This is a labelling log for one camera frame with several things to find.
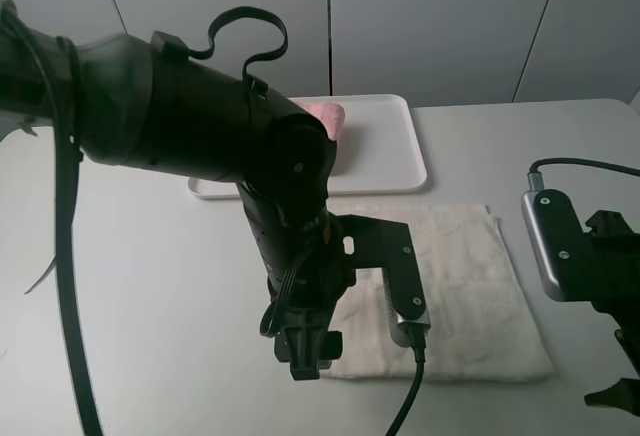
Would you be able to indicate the white rectangular plastic tray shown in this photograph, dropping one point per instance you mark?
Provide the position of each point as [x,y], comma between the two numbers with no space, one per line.
[378,150]

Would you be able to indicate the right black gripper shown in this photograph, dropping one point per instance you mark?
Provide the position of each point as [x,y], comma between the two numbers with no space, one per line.
[616,249]

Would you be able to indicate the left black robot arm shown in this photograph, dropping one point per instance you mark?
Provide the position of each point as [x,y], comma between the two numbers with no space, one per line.
[125,102]

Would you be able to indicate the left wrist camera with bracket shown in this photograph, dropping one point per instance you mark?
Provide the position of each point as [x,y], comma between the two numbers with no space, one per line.
[387,246]

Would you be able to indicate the cream white terry towel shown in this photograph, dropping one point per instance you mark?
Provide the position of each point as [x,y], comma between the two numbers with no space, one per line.
[482,329]

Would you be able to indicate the pink terry towel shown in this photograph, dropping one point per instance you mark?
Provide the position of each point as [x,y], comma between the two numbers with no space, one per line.
[330,114]

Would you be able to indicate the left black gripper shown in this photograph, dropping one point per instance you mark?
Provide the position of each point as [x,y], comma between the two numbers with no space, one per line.
[299,315]

